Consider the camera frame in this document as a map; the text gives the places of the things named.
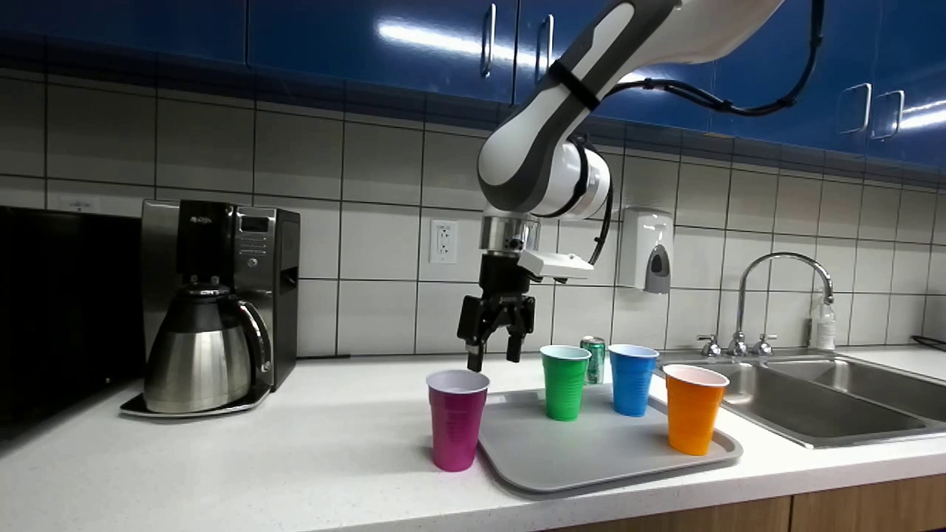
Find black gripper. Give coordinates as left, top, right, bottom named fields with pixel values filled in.
left=456, top=253, right=536, bottom=373

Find green plastic cup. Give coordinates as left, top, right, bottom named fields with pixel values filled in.
left=541, top=345, right=588, bottom=423

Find purple plastic cup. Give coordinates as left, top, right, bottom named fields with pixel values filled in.
left=425, top=370, right=489, bottom=474

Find orange plastic cup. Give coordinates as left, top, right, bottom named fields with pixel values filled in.
left=663, top=364, right=730, bottom=454

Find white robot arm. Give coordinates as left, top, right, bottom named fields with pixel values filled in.
left=458, top=0, right=783, bottom=373

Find grey plastic tray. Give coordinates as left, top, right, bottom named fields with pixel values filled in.
left=480, top=391, right=743, bottom=497

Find green soda can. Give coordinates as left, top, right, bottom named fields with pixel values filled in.
left=579, top=333, right=606, bottom=385

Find blue plastic cup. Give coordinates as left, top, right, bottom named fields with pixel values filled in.
left=609, top=343, right=659, bottom=416

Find white soap dispenser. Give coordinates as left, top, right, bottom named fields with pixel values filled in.
left=616, top=209, right=675, bottom=292

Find chrome sink faucet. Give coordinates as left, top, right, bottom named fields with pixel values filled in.
left=699, top=249, right=836, bottom=357

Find steel coffee carafe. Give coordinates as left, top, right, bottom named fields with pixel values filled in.
left=146, top=289, right=269, bottom=413

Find black steel coffee maker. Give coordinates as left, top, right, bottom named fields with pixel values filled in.
left=122, top=202, right=301, bottom=419

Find stainless steel double sink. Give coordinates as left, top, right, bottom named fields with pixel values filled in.
left=671, top=351, right=946, bottom=450

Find clear soap bottle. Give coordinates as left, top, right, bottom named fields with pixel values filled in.
left=807, top=298, right=836, bottom=348

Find black microwave oven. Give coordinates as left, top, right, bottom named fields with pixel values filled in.
left=0, top=206, right=146, bottom=441

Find blue upper cabinets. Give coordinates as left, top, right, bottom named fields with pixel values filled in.
left=0, top=0, right=943, bottom=171

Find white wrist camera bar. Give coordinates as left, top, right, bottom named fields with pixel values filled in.
left=518, top=249, right=595, bottom=281

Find white wall outlet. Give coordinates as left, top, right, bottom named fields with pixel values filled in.
left=428, top=218, right=458, bottom=264

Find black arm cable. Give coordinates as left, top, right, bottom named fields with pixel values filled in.
left=586, top=0, right=829, bottom=270

